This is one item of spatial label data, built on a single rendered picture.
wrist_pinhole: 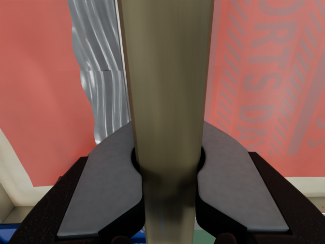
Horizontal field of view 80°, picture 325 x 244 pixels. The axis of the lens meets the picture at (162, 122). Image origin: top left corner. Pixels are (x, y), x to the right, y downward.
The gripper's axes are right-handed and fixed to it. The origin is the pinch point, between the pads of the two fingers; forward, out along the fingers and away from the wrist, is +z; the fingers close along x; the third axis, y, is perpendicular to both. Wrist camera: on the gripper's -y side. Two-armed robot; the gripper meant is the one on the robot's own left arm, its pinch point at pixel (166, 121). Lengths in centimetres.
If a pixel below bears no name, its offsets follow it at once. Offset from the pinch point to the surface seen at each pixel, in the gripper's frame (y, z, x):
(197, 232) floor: 197, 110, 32
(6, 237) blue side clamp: 27.6, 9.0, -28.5
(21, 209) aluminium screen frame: 25.2, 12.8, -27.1
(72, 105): 4.6, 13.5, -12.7
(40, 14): -6.4, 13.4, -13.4
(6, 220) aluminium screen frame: 25.2, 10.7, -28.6
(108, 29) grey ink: -4.8, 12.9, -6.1
